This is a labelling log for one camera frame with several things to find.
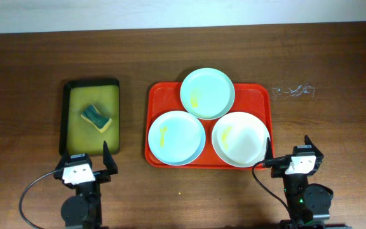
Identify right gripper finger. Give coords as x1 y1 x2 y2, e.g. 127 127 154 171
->
264 137 274 160
304 135 323 156

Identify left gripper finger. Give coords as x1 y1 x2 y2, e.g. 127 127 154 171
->
102 141 118 175
55 150 69 170

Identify white plate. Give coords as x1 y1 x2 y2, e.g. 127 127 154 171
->
211 112 271 168

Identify green and yellow sponge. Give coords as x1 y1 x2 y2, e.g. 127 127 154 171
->
81 104 112 133

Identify light blue plate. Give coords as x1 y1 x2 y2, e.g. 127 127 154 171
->
147 111 206 166

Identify light green plate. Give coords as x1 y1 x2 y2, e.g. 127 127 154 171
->
179 68 235 120

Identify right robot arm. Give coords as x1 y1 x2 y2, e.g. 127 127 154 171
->
262 135 349 229

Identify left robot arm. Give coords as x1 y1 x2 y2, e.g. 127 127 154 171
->
53 142 118 229

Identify black tray with yellow liquid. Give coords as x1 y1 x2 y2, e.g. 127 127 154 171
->
59 78 120 156

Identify red plastic tray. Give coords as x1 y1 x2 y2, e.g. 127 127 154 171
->
146 81 273 170

